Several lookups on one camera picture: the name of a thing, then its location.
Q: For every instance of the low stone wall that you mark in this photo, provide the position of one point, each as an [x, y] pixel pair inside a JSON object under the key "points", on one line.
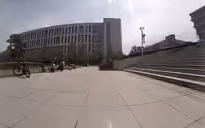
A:
{"points": [[3, 66]]}

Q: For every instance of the row of trees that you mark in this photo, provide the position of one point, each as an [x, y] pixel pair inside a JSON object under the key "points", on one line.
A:
{"points": [[66, 56]]}

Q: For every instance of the dark motor scooter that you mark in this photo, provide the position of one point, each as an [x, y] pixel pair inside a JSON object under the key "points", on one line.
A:
{"points": [[60, 65]]}

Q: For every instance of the large curved grey building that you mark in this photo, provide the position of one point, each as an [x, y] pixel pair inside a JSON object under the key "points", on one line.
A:
{"points": [[73, 38]]}

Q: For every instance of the wide grey stone stairs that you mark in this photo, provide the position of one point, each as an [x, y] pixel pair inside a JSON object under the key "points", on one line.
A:
{"points": [[183, 63]]}

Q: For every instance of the dark pine tree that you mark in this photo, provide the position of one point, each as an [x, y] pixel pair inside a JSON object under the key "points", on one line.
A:
{"points": [[16, 45]]}

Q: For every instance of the low building with dark roof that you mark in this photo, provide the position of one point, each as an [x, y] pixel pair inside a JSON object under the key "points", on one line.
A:
{"points": [[166, 44]]}

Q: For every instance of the dark trimmed hedge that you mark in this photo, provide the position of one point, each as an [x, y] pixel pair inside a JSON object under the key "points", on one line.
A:
{"points": [[106, 65]]}

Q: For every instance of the pale stone slab pavement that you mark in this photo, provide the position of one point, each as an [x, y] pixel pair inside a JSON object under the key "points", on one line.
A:
{"points": [[90, 96]]}

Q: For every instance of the bicycle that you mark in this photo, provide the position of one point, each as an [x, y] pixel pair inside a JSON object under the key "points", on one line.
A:
{"points": [[21, 70]]}

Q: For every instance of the lamp post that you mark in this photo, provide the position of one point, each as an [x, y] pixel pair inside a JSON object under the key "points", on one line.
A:
{"points": [[142, 40]]}

